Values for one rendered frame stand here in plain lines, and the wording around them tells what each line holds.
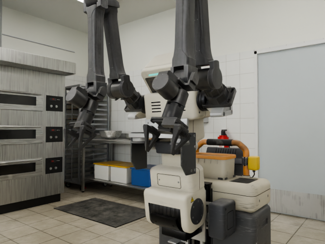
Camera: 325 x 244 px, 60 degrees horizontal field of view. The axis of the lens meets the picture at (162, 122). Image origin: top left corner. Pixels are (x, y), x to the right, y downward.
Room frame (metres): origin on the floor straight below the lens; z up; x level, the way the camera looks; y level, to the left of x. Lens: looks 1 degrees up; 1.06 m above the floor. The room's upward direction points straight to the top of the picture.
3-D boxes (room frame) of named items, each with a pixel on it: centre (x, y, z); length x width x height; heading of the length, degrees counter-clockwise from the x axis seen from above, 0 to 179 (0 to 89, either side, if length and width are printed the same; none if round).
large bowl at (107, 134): (4.75, 0.88, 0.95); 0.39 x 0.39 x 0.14
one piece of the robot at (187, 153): (1.16, 0.00, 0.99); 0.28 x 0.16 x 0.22; 52
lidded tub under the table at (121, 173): (4.52, 0.55, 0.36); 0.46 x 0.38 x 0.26; 142
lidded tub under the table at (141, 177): (4.25, 0.19, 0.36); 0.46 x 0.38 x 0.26; 144
